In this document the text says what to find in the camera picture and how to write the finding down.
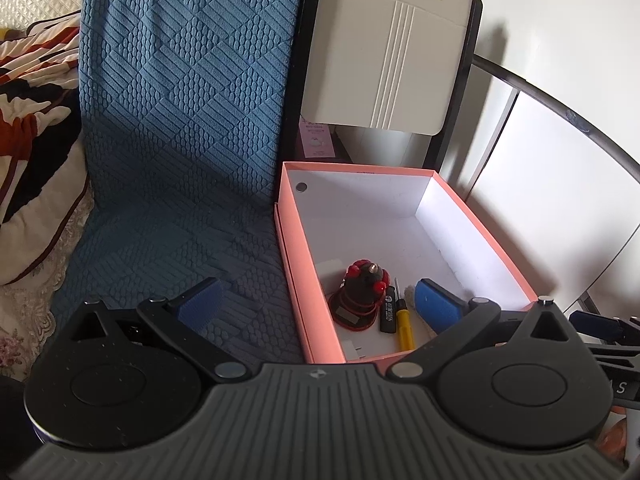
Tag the pink carton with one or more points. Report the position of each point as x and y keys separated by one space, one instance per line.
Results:
x=317 y=141

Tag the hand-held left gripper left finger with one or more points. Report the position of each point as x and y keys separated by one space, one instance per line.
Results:
x=200 y=305

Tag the white plush toy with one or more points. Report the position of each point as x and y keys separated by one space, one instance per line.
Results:
x=412 y=300

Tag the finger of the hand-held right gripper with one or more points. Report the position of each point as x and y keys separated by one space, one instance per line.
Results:
x=595 y=324

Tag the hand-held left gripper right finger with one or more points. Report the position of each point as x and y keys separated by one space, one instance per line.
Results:
x=440 y=305

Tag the pink cardboard box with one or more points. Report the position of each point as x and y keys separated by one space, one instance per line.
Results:
x=360 y=215

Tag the small white adapter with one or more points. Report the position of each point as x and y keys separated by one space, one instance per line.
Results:
x=361 y=351

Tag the white ribbed plastic panel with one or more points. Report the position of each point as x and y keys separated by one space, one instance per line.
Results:
x=380 y=40

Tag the black usb stick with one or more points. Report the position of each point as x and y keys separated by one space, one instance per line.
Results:
x=387 y=310

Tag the blue textured sofa cover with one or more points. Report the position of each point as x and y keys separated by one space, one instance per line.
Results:
x=190 y=135

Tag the white wardrobe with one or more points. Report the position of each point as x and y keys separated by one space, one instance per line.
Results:
x=550 y=200

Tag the red and black toy figure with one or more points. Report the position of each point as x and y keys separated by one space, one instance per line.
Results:
x=360 y=292

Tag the curved black metal pole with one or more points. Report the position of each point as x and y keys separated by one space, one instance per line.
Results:
x=565 y=105

